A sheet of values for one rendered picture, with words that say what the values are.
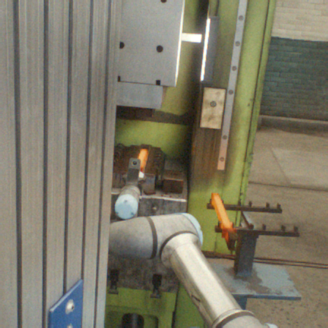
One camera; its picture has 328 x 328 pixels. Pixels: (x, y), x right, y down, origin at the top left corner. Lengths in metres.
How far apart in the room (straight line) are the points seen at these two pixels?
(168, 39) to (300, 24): 6.15
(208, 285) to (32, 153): 0.69
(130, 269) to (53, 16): 1.64
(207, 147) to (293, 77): 5.97
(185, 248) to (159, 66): 0.85
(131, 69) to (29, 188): 1.36
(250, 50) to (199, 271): 1.10
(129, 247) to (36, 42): 0.82
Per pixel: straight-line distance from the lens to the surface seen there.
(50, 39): 0.47
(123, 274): 2.04
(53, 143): 0.49
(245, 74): 1.95
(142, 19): 1.78
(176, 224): 1.21
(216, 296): 1.05
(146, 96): 1.81
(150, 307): 2.12
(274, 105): 7.91
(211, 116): 1.94
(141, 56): 1.79
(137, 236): 1.18
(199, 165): 2.02
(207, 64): 1.89
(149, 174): 1.89
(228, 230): 1.59
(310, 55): 7.91
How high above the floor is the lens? 1.62
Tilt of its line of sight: 18 degrees down
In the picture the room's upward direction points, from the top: 5 degrees clockwise
